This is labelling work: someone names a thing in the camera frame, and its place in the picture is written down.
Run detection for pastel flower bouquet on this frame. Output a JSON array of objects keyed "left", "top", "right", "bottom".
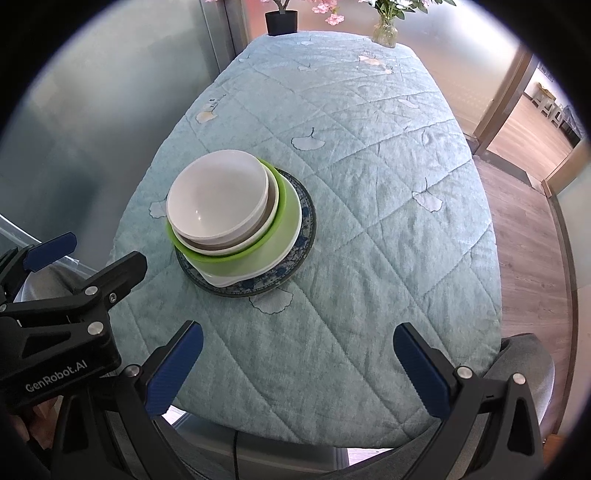
[{"left": 369, "top": 0, "right": 458, "bottom": 22}]

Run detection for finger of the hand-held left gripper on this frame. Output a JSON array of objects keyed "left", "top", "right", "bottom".
[
  {"left": 0, "top": 250, "right": 148, "bottom": 325},
  {"left": 0, "top": 232, "right": 78, "bottom": 305}
]

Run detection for blue patterned plate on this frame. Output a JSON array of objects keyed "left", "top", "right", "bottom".
[{"left": 175, "top": 168, "right": 318, "bottom": 297}]

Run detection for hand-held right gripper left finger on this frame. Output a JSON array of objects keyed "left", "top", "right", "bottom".
[{"left": 48, "top": 320, "right": 205, "bottom": 480}]

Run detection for large white plate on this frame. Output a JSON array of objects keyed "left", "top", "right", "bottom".
[{"left": 199, "top": 175, "right": 304, "bottom": 288}]

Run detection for wooden door frame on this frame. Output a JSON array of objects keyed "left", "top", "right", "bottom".
[{"left": 473, "top": 44, "right": 591, "bottom": 197}]

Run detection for green bowl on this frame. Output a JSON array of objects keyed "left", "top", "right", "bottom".
[{"left": 166, "top": 158, "right": 290, "bottom": 267}]

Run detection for pink blossom tree black pot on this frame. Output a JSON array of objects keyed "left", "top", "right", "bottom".
[{"left": 203, "top": 0, "right": 345, "bottom": 37}]

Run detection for white bowl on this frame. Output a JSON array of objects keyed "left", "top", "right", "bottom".
[
  {"left": 165, "top": 150, "right": 270, "bottom": 246},
  {"left": 173, "top": 164, "right": 281, "bottom": 256}
]

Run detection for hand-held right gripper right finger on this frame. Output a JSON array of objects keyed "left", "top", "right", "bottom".
[{"left": 392, "top": 322, "right": 548, "bottom": 480}]

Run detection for small stool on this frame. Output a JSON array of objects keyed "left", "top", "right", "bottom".
[{"left": 531, "top": 83, "right": 566, "bottom": 121}]

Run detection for light blue quilted blanket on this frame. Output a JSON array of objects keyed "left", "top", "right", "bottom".
[{"left": 105, "top": 30, "right": 503, "bottom": 448}]

